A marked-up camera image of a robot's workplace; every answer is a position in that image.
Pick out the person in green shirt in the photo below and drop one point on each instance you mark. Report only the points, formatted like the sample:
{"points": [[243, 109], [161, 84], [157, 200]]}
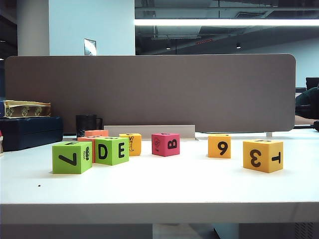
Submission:
{"points": [[307, 102]]}

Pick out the yellow foam block number 9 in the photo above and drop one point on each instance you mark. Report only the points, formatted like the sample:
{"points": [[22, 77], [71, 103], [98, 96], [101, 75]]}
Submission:
{"points": [[214, 153]]}

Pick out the grey vented cabinet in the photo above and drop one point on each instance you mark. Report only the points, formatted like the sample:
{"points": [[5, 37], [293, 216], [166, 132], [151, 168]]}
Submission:
{"points": [[304, 231]]}

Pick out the green foam block number 7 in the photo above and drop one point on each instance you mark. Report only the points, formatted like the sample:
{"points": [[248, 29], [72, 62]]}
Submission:
{"points": [[62, 169]]}

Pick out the black mug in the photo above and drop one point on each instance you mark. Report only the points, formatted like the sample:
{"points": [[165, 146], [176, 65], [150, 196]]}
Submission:
{"points": [[86, 123]]}

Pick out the salmon foam block letter Y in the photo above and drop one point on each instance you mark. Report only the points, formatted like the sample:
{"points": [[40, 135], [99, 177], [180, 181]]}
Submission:
{"points": [[84, 138]]}

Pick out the long ceiling light strip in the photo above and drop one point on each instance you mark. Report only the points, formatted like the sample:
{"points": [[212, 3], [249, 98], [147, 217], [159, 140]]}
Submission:
{"points": [[224, 22]]}

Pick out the gold patterned cardboard box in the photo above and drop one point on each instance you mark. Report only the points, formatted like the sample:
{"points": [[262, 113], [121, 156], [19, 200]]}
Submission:
{"points": [[25, 109]]}

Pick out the green foam block letter D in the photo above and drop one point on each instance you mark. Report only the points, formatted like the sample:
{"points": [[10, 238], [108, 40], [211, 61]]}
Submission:
{"points": [[109, 160]]}

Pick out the framed wall sign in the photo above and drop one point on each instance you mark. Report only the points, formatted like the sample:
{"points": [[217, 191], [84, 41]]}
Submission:
{"points": [[89, 46]]}

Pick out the yellow foam block number 3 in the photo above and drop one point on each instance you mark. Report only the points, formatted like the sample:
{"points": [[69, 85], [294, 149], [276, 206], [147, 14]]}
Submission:
{"points": [[249, 164]]}

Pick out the salmon foam block number 2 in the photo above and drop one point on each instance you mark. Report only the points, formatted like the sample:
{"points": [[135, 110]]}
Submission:
{"points": [[96, 133]]}

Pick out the yellow foam block alligator print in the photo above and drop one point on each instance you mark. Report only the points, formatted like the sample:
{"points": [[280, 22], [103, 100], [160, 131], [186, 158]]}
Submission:
{"points": [[136, 148]]}

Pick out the white divider foot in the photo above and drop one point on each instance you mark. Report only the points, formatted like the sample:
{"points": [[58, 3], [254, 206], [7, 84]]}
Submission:
{"points": [[269, 134]]}

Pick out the pink foam block letter B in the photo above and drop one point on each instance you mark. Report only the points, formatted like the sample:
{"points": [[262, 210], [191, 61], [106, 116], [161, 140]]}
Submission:
{"points": [[164, 150]]}

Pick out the dark blue case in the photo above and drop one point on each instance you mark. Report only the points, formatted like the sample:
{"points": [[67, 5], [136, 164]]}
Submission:
{"points": [[30, 132]]}

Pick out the black ceiling spotlight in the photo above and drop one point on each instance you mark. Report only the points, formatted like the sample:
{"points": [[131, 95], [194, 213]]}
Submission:
{"points": [[238, 46]]}

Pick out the red led ceiling sign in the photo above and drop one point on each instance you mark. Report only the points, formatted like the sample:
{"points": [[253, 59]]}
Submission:
{"points": [[204, 41]]}

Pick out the brown fabric desk divider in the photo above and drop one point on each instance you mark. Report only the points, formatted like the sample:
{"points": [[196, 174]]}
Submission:
{"points": [[174, 92]]}

